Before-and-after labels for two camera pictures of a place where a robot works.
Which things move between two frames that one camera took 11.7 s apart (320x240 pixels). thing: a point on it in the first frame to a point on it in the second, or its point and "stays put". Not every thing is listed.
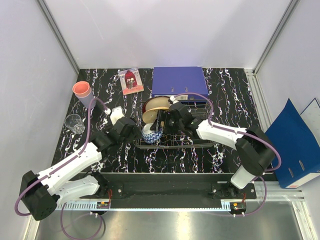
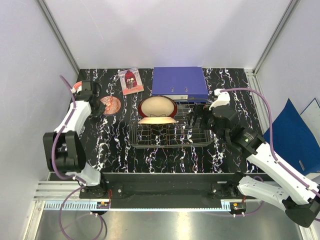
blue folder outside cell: [296, 147] stays put
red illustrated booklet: [131, 81] stays put
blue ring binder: [174, 81] stays put
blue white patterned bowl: [150, 136] to [112, 104]
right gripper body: [170, 126] to [207, 122]
